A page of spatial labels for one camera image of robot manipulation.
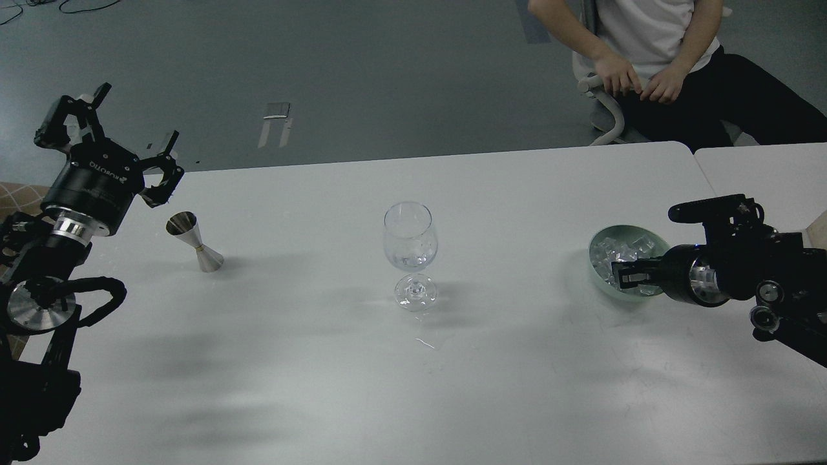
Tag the clear wine glass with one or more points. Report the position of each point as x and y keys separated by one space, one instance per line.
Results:
x=411 y=244

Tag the person right hand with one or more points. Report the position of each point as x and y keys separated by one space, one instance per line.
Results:
x=618 y=75

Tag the person left hand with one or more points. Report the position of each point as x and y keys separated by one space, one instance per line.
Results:
x=665 y=86

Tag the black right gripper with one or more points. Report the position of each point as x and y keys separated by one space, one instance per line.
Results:
x=684 y=273

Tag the white office chair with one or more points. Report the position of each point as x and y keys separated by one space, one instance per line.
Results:
x=606 y=115

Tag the person in white shirt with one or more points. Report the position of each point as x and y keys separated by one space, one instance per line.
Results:
x=662 y=62

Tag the pile of ice cubes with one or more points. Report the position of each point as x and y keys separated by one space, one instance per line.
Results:
x=620 y=248

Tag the green bowl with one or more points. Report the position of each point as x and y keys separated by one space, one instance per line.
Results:
x=607 y=274

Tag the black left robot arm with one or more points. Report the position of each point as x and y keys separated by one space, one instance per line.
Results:
x=42 y=305

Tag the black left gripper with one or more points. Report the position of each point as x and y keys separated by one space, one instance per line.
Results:
x=94 y=187

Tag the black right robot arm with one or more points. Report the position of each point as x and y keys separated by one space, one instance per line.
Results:
x=743 y=258

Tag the steel double jigger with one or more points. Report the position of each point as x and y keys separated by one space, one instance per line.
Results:
x=184 y=226

